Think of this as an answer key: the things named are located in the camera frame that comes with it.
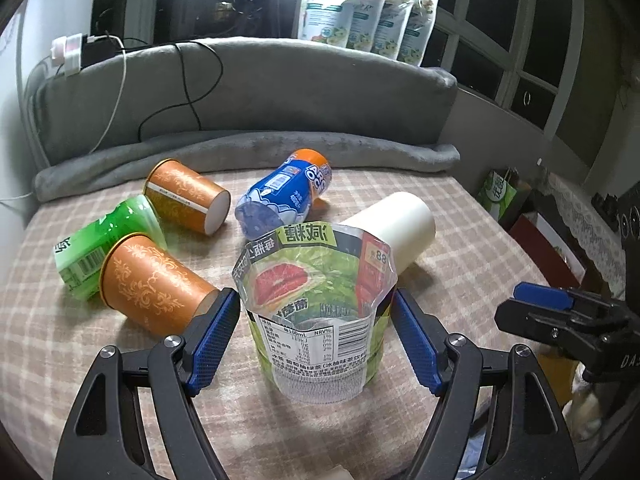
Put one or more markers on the blue orange label bottle cup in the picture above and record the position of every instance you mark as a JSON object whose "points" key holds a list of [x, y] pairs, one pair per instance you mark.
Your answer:
{"points": [[285, 196]]}

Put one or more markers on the green label plastic bottle cup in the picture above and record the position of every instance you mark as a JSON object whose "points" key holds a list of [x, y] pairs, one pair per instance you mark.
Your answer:
{"points": [[79, 257]]}

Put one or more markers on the red cardboard box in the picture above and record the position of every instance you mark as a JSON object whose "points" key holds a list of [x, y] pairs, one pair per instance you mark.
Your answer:
{"points": [[556, 252]]}

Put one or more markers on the white lace cloth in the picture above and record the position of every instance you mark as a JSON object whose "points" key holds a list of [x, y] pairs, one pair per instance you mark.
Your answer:
{"points": [[600, 243]]}

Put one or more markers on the orange patterned paper cup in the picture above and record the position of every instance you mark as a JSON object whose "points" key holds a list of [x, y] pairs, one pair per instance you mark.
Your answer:
{"points": [[182, 196], [152, 288]]}

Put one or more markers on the white plastic cup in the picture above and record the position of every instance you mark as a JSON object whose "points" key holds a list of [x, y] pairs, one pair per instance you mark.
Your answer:
{"points": [[403, 221]]}

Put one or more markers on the white power strip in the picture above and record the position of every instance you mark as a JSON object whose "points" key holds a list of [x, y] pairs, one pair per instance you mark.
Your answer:
{"points": [[66, 54]]}

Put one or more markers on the black power adapter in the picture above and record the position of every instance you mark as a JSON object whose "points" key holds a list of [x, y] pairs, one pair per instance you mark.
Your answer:
{"points": [[93, 53]]}

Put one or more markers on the white refill pouch with spout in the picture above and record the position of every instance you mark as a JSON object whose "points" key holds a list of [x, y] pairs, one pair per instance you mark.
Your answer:
{"points": [[325, 21]]}

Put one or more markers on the green paper shopping bag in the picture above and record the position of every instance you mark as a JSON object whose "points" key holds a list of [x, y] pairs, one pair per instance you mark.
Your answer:
{"points": [[502, 195]]}

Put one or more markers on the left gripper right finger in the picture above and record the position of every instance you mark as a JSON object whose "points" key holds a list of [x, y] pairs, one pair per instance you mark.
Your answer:
{"points": [[502, 395]]}

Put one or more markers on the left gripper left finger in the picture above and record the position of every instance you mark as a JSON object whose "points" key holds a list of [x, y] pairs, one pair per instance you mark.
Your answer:
{"points": [[104, 435]]}

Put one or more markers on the grey plush blanket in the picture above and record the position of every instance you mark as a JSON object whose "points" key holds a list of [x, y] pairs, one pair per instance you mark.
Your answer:
{"points": [[236, 104]]}

